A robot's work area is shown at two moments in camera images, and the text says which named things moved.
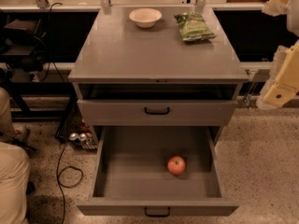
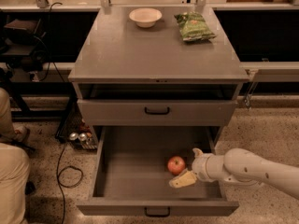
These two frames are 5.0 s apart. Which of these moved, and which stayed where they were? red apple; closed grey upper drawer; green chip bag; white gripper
Moved: white gripper
Stayed: closed grey upper drawer; red apple; green chip bag
